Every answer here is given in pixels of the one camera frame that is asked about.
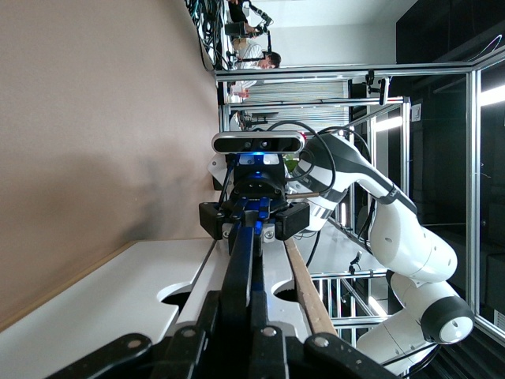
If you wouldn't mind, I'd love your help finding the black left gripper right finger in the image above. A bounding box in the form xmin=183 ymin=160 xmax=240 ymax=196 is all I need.
xmin=252 ymin=294 xmax=399 ymax=379

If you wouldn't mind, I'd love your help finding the black cable tangle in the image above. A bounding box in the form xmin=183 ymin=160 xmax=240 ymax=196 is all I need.
xmin=184 ymin=0 xmax=224 ymax=73

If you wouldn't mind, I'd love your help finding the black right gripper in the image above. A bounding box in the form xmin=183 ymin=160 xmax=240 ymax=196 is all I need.
xmin=199 ymin=165 xmax=311 ymax=242

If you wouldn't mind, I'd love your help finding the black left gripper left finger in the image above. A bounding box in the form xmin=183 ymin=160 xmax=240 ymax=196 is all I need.
xmin=47 ymin=291 xmax=222 ymax=379

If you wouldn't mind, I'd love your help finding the black camera rig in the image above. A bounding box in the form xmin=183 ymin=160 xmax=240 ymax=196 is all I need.
xmin=224 ymin=0 xmax=275 ymax=52

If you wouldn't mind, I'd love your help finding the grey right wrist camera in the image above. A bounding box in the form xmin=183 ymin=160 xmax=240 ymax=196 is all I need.
xmin=211 ymin=130 xmax=307 ymax=155

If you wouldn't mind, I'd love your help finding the person in white shirt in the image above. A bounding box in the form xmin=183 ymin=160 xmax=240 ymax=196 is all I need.
xmin=230 ymin=38 xmax=282 ymax=73

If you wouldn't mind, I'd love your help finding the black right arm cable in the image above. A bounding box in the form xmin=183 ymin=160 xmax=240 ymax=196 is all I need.
xmin=267 ymin=120 xmax=339 ymax=197

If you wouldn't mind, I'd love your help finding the aluminium profile frame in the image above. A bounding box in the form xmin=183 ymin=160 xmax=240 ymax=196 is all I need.
xmin=215 ymin=61 xmax=505 ymax=332

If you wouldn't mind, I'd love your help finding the black frame-mounted camera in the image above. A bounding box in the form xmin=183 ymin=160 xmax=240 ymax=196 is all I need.
xmin=364 ymin=69 xmax=392 ymax=107

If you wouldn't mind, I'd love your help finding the wooden drawer cabinet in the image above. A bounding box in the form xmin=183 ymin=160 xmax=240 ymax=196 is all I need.
xmin=0 ymin=238 xmax=339 ymax=337

